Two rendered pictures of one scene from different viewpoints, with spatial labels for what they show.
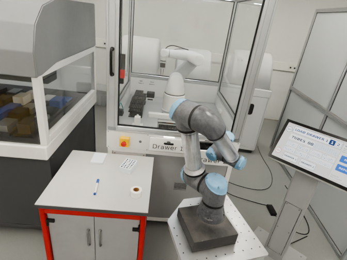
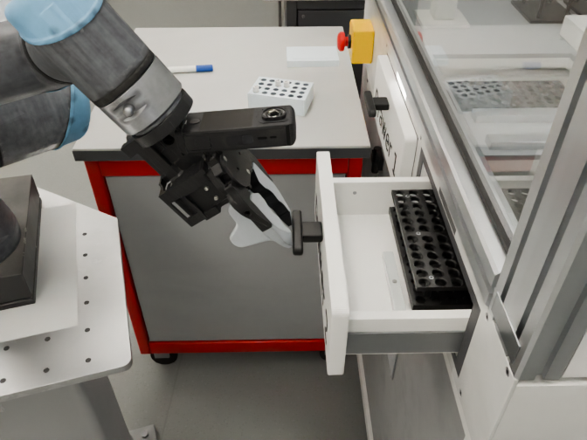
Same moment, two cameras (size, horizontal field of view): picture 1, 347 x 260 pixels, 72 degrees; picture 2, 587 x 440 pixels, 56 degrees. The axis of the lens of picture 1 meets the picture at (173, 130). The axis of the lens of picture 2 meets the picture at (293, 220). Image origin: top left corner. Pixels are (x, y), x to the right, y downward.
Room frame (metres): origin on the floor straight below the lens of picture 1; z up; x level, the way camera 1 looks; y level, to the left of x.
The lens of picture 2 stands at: (1.48, -0.80, 1.34)
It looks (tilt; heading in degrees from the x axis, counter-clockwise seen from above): 40 degrees down; 93
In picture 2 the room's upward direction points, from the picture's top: straight up
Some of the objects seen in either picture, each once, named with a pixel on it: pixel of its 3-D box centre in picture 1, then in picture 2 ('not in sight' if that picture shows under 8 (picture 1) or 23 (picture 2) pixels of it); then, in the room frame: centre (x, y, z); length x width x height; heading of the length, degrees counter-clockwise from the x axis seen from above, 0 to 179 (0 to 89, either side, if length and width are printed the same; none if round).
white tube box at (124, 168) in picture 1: (128, 165); (281, 95); (1.40, 0.28, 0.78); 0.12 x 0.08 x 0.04; 169
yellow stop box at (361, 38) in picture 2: (124, 141); (359, 41); (1.56, 0.35, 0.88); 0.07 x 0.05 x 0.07; 94
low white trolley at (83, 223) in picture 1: (105, 218); (242, 202); (1.27, 0.41, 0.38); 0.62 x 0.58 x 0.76; 94
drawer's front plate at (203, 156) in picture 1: (211, 157); (328, 250); (1.50, -0.30, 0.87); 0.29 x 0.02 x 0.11; 94
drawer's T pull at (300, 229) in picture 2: not in sight; (307, 231); (1.47, -0.30, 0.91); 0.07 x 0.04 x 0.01; 94
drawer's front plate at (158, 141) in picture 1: (168, 145); (390, 120); (1.60, 0.02, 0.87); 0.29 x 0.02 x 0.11; 94
